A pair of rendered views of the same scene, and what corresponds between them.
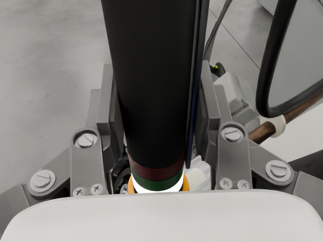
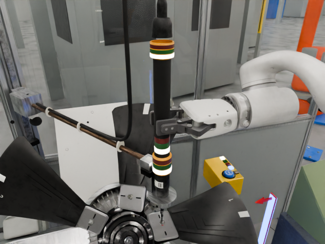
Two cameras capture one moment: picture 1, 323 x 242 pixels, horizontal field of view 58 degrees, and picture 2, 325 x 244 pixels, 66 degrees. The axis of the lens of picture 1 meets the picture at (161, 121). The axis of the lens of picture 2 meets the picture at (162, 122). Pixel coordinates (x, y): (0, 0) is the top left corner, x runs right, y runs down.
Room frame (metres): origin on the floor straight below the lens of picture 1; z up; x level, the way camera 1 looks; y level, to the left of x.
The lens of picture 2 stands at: (0.23, 0.44, 1.72)
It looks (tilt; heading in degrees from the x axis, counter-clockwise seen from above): 27 degrees down; 254
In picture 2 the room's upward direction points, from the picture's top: straight up
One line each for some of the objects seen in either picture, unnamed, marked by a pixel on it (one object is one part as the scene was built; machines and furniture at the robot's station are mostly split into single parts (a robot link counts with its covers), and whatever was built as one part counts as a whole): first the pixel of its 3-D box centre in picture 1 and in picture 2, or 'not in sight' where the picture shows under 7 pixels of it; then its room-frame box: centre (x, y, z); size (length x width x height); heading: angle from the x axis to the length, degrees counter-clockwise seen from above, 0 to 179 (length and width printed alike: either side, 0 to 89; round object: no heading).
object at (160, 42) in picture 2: not in sight; (162, 50); (0.10, 0.00, 1.63); 0.04 x 0.04 x 0.03
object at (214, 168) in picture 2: not in sight; (221, 177); (-0.26, -0.30, 1.02); 0.16 x 0.10 x 0.11; 91
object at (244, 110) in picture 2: not in sight; (234, 112); (-0.07, 0.00, 1.49); 0.09 x 0.03 x 0.08; 91
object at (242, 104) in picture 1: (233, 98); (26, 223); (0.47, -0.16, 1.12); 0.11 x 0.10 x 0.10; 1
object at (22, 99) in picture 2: not in sight; (26, 101); (0.47, -0.50, 1.37); 0.10 x 0.07 x 0.08; 126
